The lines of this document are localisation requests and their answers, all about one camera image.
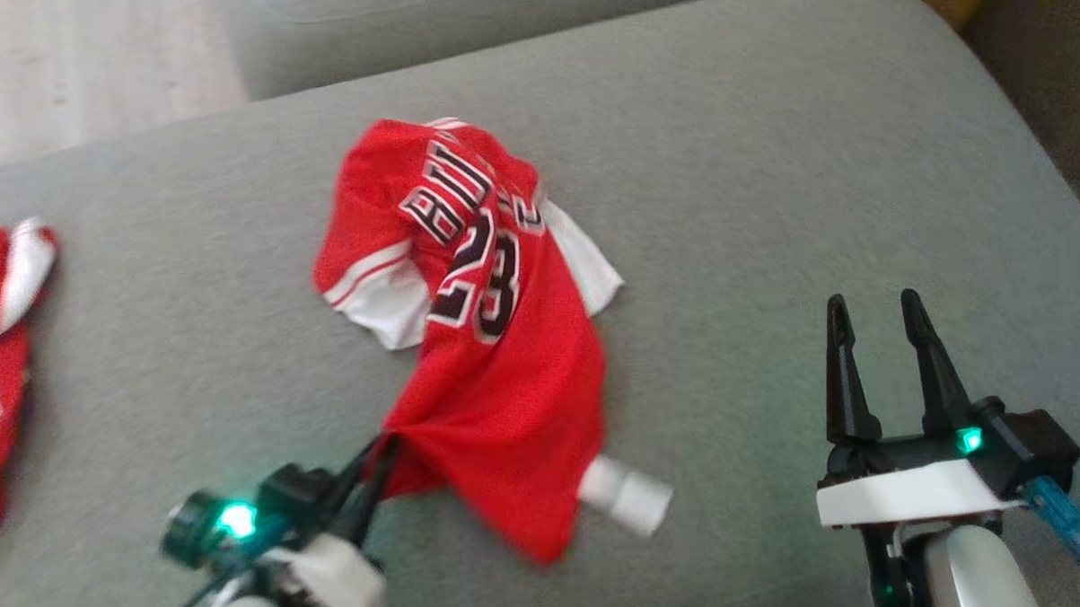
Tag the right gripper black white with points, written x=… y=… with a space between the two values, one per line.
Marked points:
x=929 y=483

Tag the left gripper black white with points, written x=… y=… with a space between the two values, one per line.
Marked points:
x=307 y=547

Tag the grey sofa cushion with seam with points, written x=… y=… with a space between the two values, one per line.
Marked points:
x=352 y=27

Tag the yellow furniture panel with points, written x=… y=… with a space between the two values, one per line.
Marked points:
x=950 y=5

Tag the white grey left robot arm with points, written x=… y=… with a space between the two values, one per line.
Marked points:
x=242 y=606

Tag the grey sofa seat cushion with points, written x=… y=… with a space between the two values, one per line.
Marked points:
x=778 y=168

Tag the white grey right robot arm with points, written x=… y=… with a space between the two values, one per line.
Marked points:
x=970 y=588

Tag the red number 23 jersey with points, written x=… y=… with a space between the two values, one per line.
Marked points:
x=510 y=383

